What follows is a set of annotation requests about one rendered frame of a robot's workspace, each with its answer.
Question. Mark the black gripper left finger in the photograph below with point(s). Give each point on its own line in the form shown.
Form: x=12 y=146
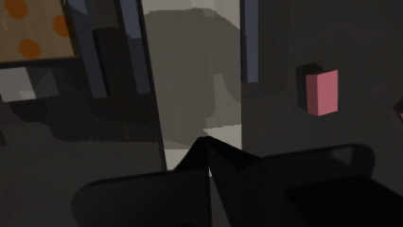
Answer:
x=159 y=199

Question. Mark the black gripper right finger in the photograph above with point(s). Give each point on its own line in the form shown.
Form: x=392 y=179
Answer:
x=250 y=187

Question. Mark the tan strip with orange dots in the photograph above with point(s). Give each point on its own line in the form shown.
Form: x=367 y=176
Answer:
x=33 y=30

